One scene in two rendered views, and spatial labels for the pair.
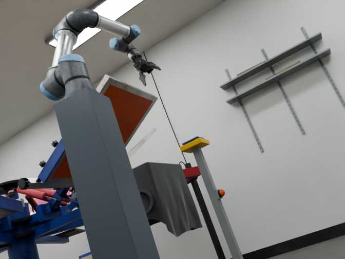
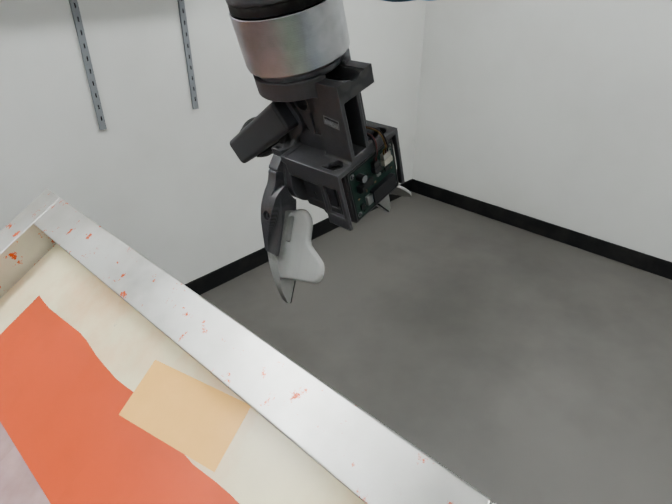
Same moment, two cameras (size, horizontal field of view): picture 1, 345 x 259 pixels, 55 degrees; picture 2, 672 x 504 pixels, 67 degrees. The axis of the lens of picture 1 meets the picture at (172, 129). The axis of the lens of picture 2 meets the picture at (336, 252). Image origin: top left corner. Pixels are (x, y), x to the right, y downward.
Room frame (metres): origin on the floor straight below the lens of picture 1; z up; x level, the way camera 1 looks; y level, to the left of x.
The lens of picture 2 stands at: (1.80, 0.41, 1.75)
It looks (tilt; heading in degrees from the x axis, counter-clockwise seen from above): 30 degrees down; 291
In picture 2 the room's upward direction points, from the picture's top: straight up
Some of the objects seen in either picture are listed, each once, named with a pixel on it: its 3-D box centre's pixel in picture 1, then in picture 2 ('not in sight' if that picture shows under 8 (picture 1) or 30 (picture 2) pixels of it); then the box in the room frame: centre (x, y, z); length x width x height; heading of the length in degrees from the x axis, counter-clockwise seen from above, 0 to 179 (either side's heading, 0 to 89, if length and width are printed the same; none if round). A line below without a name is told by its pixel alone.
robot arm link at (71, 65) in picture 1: (72, 70); not in sight; (1.34, 0.34, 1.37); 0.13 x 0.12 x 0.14; 57
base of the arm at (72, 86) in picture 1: (79, 91); not in sight; (1.34, 0.33, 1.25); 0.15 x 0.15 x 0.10
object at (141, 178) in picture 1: (125, 207); not in sight; (1.93, 0.41, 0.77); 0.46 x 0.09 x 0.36; 68
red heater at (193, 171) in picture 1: (166, 182); not in sight; (3.38, 0.24, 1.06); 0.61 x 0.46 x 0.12; 128
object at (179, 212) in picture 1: (175, 197); not in sight; (2.00, 0.12, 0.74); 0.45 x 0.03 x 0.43; 158
